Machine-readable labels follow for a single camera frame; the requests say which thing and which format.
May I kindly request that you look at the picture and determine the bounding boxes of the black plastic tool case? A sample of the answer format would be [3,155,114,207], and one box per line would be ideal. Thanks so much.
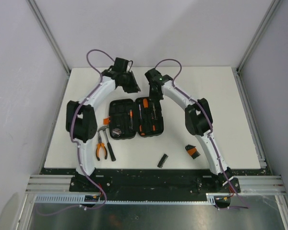
[103,97,164,140]

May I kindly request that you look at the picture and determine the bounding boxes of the orange handled pliers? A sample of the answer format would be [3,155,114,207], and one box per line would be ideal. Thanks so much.
[96,132,108,161]

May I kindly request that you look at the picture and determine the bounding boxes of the claw hammer black handle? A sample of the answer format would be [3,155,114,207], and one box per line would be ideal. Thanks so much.
[98,125,116,161]

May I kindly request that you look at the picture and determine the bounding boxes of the orange handled screwdriver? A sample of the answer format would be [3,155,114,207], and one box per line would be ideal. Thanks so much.
[142,98,149,119]

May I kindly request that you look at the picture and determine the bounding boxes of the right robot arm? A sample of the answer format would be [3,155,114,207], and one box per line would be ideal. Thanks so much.
[145,68,237,193]

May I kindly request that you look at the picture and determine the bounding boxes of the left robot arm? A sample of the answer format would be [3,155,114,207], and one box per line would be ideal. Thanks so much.
[66,57,141,192]

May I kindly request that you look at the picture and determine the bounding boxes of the utility knife in case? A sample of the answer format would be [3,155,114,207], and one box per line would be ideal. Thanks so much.
[129,109,133,130]

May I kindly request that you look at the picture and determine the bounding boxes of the orange screwdriver in case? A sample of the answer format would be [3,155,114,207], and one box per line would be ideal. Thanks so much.
[139,124,145,136]

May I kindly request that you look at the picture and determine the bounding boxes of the tape measure in case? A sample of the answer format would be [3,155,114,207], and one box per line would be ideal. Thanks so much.
[111,128,122,137]

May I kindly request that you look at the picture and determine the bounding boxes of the black bit holder strip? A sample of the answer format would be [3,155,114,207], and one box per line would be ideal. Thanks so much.
[157,154,168,168]

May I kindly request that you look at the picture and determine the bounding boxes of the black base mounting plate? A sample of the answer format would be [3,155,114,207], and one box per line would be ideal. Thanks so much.
[39,167,267,202]

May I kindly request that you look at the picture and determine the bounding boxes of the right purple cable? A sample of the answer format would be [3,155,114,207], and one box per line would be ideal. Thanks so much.
[155,58,250,210]

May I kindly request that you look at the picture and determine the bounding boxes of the left aluminium frame post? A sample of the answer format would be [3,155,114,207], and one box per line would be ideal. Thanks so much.
[26,0,72,74]

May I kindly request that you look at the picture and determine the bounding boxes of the aluminium frame post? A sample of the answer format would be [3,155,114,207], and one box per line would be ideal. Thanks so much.
[26,0,72,74]
[236,0,283,72]

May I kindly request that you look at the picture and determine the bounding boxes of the grey slotted cable duct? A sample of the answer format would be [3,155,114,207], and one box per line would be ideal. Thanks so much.
[35,194,216,205]

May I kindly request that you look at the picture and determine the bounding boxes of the right aluminium frame post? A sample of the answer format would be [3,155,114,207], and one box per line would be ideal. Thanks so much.
[236,0,283,72]

